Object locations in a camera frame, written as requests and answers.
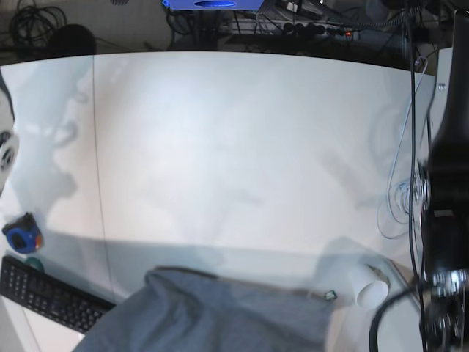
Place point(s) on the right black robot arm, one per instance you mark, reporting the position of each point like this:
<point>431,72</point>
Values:
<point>9,141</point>

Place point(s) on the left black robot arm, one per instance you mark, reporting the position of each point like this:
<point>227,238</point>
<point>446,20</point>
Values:
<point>441,284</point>

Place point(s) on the black power strip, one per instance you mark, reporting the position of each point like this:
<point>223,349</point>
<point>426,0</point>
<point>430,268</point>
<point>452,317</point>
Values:
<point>309,30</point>

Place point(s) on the green tape roll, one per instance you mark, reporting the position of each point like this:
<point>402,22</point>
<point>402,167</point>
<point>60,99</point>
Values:
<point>34,263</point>

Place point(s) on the black computer keyboard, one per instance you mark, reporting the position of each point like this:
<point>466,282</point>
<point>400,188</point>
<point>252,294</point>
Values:
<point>49,297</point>

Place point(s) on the blue box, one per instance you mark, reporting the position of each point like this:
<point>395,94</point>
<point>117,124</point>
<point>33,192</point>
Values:
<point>183,5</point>

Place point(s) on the white paper cup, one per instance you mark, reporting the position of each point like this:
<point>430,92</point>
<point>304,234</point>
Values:
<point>369,289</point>

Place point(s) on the blue black tape measure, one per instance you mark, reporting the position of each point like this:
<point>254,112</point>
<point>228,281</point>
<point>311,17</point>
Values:
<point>23,235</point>

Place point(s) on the small green white packet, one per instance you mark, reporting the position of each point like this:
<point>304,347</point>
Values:
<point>330,295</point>

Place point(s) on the grey t-shirt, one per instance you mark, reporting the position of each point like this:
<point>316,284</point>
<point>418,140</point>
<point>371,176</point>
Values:
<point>182,310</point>

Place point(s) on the grey laptop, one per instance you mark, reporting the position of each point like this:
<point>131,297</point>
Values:
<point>403,315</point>

